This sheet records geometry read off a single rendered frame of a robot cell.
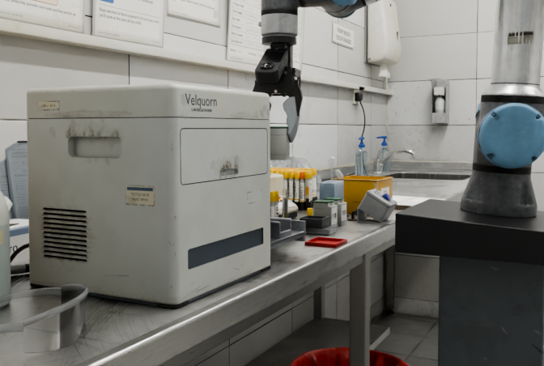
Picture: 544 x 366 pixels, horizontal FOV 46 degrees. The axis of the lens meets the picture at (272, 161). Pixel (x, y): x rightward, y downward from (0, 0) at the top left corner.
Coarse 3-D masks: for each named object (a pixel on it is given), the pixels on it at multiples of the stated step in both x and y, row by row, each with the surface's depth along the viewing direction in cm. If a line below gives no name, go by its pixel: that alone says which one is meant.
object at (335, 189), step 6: (330, 180) 173; (324, 186) 164; (330, 186) 163; (336, 186) 165; (342, 186) 171; (324, 192) 164; (330, 192) 163; (336, 192) 165; (342, 192) 171; (348, 216) 171
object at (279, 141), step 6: (270, 132) 127; (276, 132) 127; (282, 132) 126; (270, 138) 127; (276, 138) 127; (282, 138) 126; (288, 138) 129; (270, 144) 127; (276, 144) 127; (282, 144) 127; (288, 144) 129; (270, 150) 127; (276, 150) 127; (282, 150) 127; (288, 150) 129; (270, 156) 127; (276, 156) 127; (282, 156) 127; (288, 156) 129
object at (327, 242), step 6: (312, 240) 134; (318, 240) 135; (324, 240) 135; (330, 240) 135; (336, 240) 135; (342, 240) 132; (318, 246) 130; (324, 246) 129; (330, 246) 128; (336, 246) 128
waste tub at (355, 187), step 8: (352, 176) 190; (360, 176) 189; (368, 176) 188; (344, 184) 178; (352, 184) 177; (360, 184) 175; (368, 184) 174; (376, 184) 173; (384, 184) 178; (392, 184) 184; (344, 192) 178; (352, 192) 177; (360, 192) 176; (384, 192) 178; (392, 192) 184; (344, 200) 178; (352, 200) 177; (360, 200) 176; (352, 208) 177
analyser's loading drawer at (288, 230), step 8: (272, 224) 116; (280, 224) 120; (288, 224) 120; (296, 224) 125; (304, 224) 124; (272, 232) 116; (280, 232) 116; (288, 232) 119; (296, 232) 122; (304, 232) 124; (272, 240) 114; (280, 240) 115; (288, 240) 119; (296, 240) 125; (304, 240) 124; (272, 248) 113
